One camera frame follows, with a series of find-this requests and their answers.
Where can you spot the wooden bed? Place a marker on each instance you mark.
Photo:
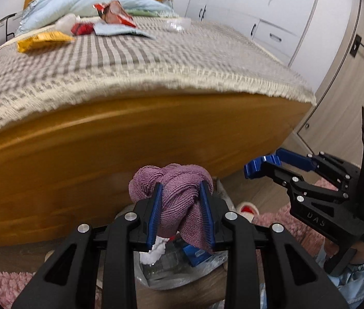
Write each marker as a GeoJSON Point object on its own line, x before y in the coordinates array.
{"type": "Point", "coordinates": [104, 154]}

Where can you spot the purple towel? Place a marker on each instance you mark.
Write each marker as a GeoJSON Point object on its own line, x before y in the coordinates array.
{"type": "Point", "coordinates": [178, 199]}

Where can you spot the light wooden door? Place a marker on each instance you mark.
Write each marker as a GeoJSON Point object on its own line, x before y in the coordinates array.
{"type": "Point", "coordinates": [340, 87]}

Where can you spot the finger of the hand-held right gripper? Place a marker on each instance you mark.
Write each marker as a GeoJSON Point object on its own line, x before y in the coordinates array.
{"type": "Point", "coordinates": [298, 159]}
{"type": "Point", "coordinates": [262, 167]}

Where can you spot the red packet with blue logo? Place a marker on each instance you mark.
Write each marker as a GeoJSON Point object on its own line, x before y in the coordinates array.
{"type": "Point", "coordinates": [82, 29]}

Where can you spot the white and green packet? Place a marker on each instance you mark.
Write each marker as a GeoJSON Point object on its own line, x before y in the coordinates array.
{"type": "Point", "coordinates": [120, 30]}

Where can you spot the person's right slipper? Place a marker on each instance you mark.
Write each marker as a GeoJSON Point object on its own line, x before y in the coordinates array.
{"type": "Point", "coordinates": [248, 207]}

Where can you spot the trash bin with plastic liner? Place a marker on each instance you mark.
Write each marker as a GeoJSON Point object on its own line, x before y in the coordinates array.
{"type": "Point", "coordinates": [169, 276]}

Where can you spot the light blue duvet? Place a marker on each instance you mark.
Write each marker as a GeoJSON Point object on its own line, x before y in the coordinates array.
{"type": "Point", "coordinates": [72, 3]}

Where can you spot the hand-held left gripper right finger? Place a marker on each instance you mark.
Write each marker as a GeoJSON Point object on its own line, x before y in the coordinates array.
{"type": "Point", "coordinates": [209, 222]}

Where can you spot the small clear plastic bottle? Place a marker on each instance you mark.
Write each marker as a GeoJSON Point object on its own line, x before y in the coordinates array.
{"type": "Point", "coordinates": [178, 25]}

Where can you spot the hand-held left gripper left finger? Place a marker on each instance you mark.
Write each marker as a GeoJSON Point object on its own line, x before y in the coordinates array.
{"type": "Point", "coordinates": [153, 222]}

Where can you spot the white wardrobe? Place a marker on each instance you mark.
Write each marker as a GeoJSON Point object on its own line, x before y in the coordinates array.
{"type": "Point", "coordinates": [233, 0]}

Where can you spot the red and white snack bag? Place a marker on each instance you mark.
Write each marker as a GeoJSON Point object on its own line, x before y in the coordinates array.
{"type": "Point", "coordinates": [114, 14]}

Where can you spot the brown checkered blanket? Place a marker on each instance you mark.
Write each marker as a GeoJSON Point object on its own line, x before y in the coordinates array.
{"type": "Point", "coordinates": [169, 64]}

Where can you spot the clear plastic bag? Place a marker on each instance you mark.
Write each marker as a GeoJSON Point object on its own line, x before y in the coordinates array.
{"type": "Point", "coordinates": [66, 22]}

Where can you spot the yellow snack wrapper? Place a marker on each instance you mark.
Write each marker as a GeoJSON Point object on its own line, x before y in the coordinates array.
{"type": "Point", "coordinates": [45, 40]}

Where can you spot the white tissue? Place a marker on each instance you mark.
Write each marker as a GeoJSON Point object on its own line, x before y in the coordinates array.
{"type": "Point", "coordinates": [153, 254]}

